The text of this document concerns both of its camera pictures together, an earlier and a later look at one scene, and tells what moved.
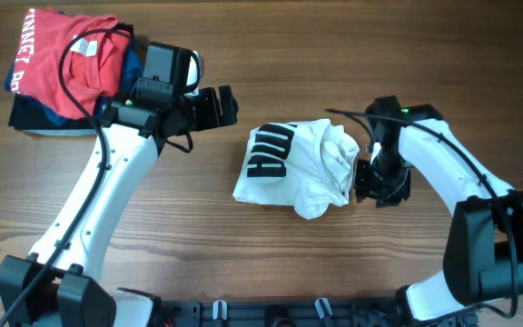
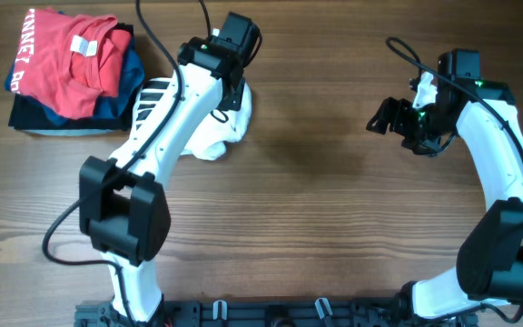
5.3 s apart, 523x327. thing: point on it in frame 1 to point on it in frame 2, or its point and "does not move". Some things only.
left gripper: x=212 y=109 to x=233 y=96
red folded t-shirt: x=93 y=64 does not move
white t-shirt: x=305 y=164 to x=209 y=140
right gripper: x=384 y=183 to x=398 y=121
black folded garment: x=24 y=116 does not move
